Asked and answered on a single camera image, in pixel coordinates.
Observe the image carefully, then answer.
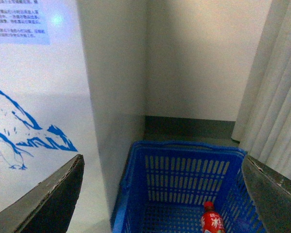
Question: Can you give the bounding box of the red iced tea bottle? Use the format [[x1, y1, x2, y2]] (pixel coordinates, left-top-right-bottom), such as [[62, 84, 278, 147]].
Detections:
[[201, 201, 226, 233]]

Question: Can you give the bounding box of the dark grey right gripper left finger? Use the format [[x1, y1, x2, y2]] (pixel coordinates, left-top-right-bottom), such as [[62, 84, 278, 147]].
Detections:
[[0, 154, 84, 233]]

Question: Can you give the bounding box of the white blue chest freezer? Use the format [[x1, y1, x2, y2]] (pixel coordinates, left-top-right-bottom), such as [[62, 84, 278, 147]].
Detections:
[[0, 0, 111, 233]]

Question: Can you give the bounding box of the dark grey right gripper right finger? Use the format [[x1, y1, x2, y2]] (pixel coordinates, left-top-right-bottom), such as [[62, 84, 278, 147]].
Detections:
[[242, 155, 291, 233]]

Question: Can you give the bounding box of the blue plastic shopping basket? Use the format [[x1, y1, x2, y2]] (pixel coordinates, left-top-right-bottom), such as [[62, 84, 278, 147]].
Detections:
[[113, 141, 265, 233]]

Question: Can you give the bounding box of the white pleated curtain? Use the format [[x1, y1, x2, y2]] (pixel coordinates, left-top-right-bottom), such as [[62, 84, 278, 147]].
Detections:
[[232, 0, 291, 180]]

